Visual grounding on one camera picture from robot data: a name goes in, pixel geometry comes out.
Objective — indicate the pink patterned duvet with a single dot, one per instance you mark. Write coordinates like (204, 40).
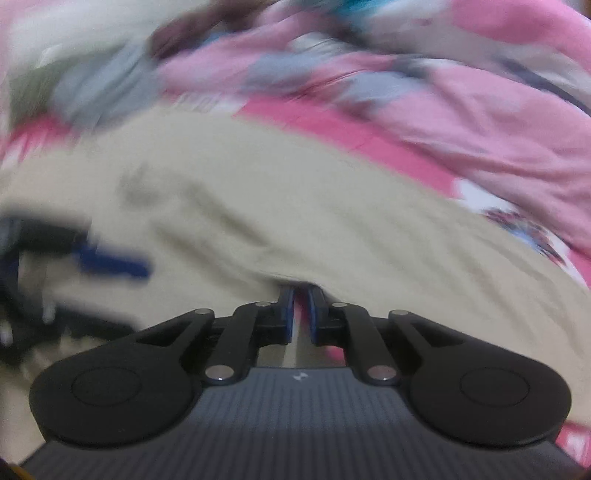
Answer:
(461, 92)

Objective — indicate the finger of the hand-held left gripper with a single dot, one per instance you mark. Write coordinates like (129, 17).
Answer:
(115, 265)

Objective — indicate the pink floral blanket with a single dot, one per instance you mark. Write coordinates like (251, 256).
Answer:
(369, 138)

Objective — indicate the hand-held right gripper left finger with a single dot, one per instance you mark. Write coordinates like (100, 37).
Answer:
(289, 318)

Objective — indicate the teal pillow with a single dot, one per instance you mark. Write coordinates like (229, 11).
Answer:
(355, 7)

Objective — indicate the grey garment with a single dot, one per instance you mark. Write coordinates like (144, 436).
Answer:
(101, 87)

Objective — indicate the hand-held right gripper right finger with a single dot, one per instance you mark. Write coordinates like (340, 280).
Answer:
(314, 318)

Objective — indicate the beige pants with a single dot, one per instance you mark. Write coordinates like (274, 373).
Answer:
(277, 207)

